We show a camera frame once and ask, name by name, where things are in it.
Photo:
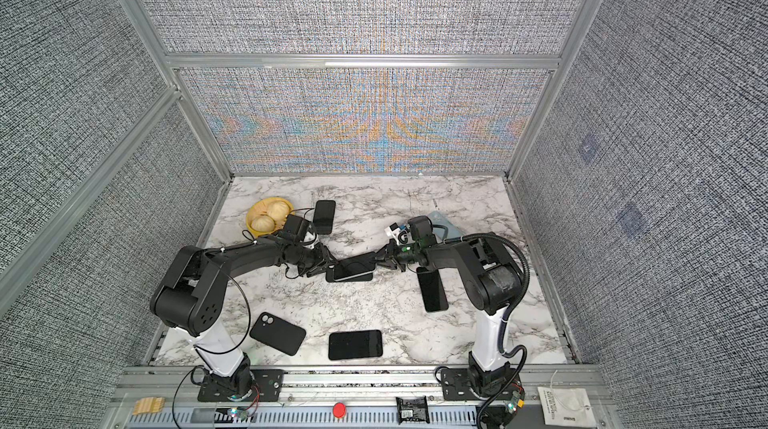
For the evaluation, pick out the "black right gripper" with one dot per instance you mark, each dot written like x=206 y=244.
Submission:
x=390 y=254

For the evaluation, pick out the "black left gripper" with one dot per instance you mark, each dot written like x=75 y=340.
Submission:
x=324 y=260

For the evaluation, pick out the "black phone case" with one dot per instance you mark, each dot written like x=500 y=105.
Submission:
x=323 y=216
x=353 y=265
x=277 y=333

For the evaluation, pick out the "black phone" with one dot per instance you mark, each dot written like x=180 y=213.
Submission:
x=345 y=278
x=355 y=345
x=432 y=290

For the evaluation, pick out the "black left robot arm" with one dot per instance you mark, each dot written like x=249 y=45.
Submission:
x=191 y=294

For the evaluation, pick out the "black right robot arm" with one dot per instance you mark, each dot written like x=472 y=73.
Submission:
x=495 y=275

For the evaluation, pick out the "light blue phone case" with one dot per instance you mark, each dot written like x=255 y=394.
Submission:
x=443 y=227

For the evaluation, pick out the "black phone front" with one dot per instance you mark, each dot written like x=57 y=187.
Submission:
x=355 y=345

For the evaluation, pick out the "right steamed bun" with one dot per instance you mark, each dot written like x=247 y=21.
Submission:
x=278 y=211

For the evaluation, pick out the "steamed bun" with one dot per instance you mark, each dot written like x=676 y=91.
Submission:
x=278 y=211
x=262 y=224

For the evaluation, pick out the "left steamed bun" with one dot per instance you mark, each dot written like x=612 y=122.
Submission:
x=262 y=224

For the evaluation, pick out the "yellow bamboo steamer basket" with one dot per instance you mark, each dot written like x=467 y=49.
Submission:
x=259 y=209

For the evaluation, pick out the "red emergency button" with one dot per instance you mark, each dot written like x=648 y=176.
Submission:
x=339 y=410

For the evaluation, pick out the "small black electronics box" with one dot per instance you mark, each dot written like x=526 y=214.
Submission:
x=412 y=410

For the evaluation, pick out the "wooden clips stack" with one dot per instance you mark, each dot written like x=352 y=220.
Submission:
x=148 y=405

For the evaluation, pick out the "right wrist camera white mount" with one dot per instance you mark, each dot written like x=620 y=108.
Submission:
x=400 y=233

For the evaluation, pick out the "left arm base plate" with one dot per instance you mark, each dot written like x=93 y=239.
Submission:
x=245 y=386

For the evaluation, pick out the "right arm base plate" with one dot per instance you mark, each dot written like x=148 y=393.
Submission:
x=470 y=384

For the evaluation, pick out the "aluminium front rail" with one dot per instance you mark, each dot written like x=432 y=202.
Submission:
x=307 y=398

